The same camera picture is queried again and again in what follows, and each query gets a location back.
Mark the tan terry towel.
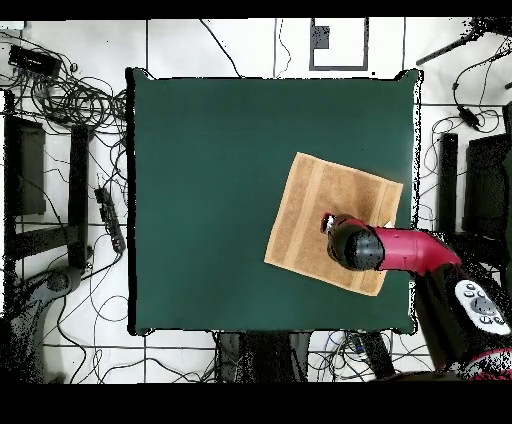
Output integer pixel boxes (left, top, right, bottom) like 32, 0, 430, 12
263, 151, 404, 298

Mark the dark green table cloth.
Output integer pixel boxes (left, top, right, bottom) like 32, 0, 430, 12
125, 67, 423, 335

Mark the long black power strip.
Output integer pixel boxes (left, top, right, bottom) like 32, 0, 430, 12
347, 330, 396, 381

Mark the black power adapter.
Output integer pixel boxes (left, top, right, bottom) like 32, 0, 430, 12
456, 104, 482, 132

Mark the black tripod leg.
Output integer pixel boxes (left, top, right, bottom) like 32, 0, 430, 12
415, 17, 512, 67

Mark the grey curved device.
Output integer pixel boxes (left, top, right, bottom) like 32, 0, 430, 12
11, 266, 83, 383

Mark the black electronics box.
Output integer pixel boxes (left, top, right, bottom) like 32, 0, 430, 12
7, 43, 62, 78

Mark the black metal stand frame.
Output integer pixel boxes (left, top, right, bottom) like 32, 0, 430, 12
2, 90, 91, 273
433, 131, 512, 273

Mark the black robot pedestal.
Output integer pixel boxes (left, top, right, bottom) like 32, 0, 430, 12
215, 330, 312, 383

